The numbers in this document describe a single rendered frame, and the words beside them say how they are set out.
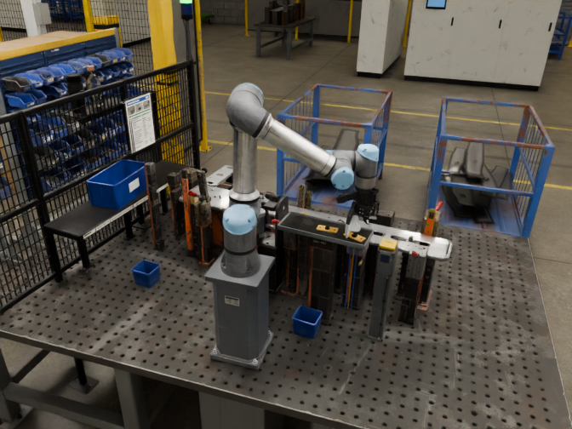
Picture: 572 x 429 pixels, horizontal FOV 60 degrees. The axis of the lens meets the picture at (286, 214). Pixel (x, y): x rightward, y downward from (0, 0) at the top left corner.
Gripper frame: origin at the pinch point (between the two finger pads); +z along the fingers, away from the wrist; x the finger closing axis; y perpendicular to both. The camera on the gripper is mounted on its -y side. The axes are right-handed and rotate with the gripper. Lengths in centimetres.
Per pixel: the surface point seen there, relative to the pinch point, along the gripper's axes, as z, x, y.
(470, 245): 49, 104, 15
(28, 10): -30, 133, -532
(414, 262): 16.5, 19.5, 18.3
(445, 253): 18.8, 38.6, 23.6
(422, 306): 48, 35, 19
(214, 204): 19, 3, -85
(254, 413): 68, -48, -10
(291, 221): 2.8, -7.1, -26.5
